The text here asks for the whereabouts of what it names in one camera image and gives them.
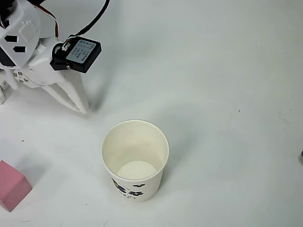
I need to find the pink foam block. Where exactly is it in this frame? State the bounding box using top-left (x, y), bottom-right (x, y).
top-left (0, 160), bottom-right (33, 212)

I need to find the black camera cable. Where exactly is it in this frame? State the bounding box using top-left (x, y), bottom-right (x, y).
top-left (75, 0), bottom-right (111, 36)

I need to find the red and black servo wire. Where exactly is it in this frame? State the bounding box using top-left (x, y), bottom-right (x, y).
top-left (39, 0), bottom-right (60, 38)

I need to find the white printed paper cup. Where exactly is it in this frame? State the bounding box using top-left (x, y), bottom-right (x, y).
top-left (101, 120), bottom-right (170, 203)

